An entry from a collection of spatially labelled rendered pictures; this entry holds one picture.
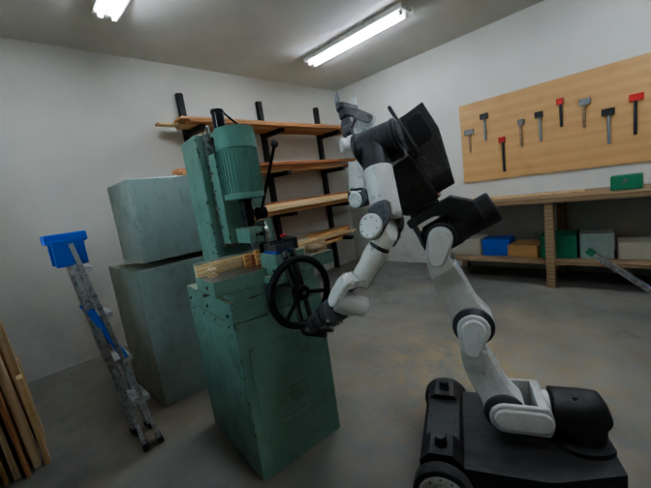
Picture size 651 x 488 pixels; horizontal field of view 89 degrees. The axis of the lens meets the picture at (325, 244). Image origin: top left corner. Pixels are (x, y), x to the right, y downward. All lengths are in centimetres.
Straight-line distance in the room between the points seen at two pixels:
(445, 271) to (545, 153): 311
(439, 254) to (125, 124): 327
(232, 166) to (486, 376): 130
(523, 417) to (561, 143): 319
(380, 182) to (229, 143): 73
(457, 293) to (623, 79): 321
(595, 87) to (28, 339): 540
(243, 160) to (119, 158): 240
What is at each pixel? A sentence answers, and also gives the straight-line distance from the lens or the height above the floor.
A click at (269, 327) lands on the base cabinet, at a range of 148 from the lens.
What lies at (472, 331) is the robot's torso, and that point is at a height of 62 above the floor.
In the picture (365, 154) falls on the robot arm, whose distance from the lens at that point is 107.
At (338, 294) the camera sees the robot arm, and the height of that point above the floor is 86.
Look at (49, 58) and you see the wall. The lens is 393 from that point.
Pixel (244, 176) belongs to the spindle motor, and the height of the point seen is 129.
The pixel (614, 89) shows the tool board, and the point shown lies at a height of 172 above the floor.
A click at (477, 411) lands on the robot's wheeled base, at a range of 172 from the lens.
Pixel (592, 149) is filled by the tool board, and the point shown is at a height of 122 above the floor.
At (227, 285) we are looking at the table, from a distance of 136.
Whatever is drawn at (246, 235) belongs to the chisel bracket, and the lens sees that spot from 153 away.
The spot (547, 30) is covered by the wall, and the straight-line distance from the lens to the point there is 444.
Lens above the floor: 118
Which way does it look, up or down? 9 degrees down
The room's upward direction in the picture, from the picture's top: 8 degrees counter-clockwise
